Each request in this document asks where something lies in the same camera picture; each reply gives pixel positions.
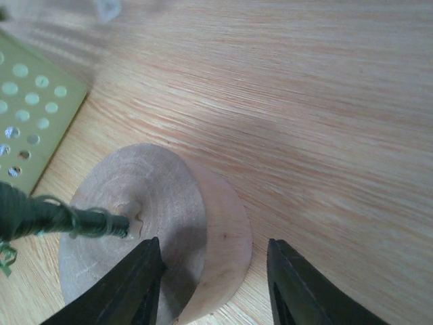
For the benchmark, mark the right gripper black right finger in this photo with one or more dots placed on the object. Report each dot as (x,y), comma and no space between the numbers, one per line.
(301,295)

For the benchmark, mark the small green christmas tree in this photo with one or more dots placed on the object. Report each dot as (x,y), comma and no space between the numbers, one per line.
(137,193)

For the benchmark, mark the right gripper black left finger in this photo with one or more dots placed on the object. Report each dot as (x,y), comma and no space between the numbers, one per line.
(127,294)

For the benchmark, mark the light green plastic basket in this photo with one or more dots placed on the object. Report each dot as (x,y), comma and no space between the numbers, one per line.
(38,102)

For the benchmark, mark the clear light battery box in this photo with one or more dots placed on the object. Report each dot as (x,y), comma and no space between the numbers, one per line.
(107,10)

